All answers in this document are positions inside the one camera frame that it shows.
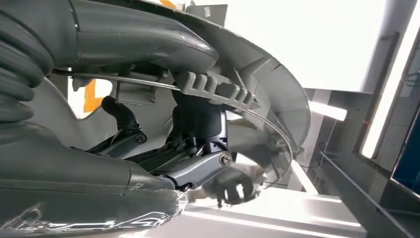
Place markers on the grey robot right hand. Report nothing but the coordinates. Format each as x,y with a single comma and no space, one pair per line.
82,184

